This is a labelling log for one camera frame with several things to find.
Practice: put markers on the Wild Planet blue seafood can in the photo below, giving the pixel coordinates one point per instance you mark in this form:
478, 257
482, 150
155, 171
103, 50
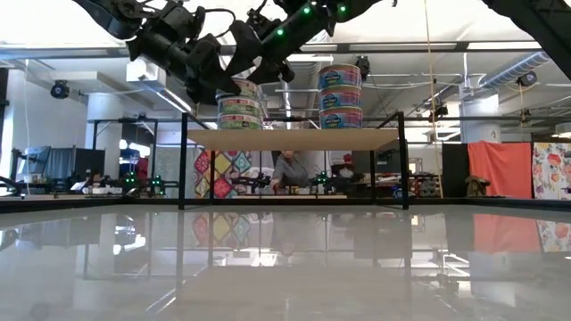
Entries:
340, 76
341, 118
340, 98

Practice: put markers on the floral patterned cloth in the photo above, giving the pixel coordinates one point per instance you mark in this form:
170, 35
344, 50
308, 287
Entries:
551, 171

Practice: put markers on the person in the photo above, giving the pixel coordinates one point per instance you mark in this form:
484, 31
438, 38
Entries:
290, 171
347, 171

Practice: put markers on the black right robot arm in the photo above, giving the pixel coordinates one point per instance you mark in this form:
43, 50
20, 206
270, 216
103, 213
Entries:
544, 27

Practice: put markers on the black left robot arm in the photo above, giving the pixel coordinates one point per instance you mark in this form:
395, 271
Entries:
111, 18

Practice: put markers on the black hanging ceiling device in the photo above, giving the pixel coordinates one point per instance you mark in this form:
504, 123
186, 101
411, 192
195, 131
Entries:
363, 67

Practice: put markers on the wooden shelf black metal frame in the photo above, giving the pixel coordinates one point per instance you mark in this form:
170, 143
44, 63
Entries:
290, 139

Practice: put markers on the colourful patchwork quilt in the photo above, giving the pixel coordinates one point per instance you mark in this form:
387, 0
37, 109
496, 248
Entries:
223, 171

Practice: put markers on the small black robot arm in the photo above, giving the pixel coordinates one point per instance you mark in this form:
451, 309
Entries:
252, 181
322, 180

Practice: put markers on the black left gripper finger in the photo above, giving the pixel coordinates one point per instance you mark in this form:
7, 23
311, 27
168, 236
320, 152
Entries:
207, 76

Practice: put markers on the black computer monitor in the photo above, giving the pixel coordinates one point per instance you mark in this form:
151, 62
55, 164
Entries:
386, 160

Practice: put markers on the olive green jacket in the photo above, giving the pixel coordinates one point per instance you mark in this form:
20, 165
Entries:
477, 185

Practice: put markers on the black partition panel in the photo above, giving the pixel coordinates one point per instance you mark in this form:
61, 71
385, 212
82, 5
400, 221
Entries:
455, 169

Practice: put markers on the silver air duct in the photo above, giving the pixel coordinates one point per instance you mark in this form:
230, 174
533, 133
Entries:
522, 67
305, 89

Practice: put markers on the orange hanging cloth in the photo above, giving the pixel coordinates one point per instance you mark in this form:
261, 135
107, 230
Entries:
499, 165

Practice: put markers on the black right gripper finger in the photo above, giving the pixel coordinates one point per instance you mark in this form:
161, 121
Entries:
245, 49
276, 71

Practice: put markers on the black metal rack frame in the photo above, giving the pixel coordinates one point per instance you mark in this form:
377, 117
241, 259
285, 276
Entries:
125, 120

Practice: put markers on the black round ceiling camera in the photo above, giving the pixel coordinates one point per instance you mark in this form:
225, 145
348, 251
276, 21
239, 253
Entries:
527, 79
60, 89

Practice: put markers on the black aluminium table frame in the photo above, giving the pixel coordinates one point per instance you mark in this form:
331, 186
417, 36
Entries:
312, 201

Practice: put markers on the Bumble Bee light tuna can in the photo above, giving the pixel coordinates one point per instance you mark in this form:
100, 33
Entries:
239, 122
239, 108
250, 89

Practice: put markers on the white ceiling unit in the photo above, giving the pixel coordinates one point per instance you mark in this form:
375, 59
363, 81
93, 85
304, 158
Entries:
145, 76

